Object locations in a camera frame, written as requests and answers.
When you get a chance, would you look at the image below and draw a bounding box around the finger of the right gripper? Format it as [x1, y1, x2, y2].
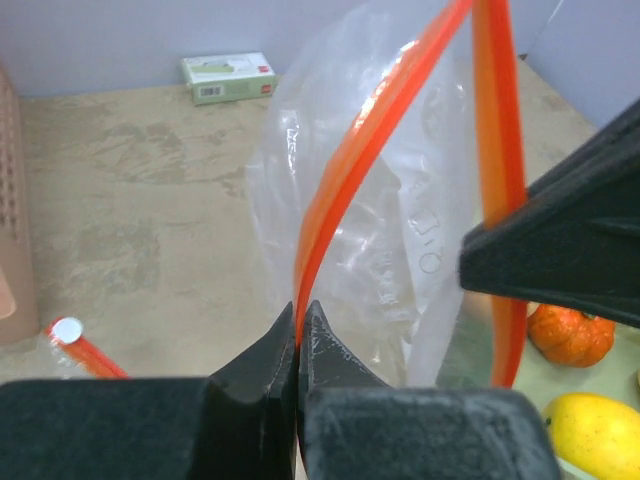
[459, 103, 639, 327]

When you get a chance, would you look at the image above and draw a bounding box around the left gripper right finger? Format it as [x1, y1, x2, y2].
[298, 301, 560, 480]

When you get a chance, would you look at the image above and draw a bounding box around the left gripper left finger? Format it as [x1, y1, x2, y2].
[1, 307, 298, 479]

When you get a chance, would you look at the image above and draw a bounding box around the yellow lemon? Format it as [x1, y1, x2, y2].
[541, 392, 639, 479]

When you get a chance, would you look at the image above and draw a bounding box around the clear zip top bag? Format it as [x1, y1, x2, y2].
[63, 1, 496, 387]

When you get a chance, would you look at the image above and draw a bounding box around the small orange pumpkin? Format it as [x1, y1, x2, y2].
[527, 304, 616, 368]

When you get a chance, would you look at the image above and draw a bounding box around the light green plastic basket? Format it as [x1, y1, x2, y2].
[436, 292, 639, 409]

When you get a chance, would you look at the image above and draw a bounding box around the orange plastic file organizer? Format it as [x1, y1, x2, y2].
[1, 72, 40, 346]

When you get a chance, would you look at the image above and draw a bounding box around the small green white box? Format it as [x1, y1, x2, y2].
[180, 52, 278, 106]

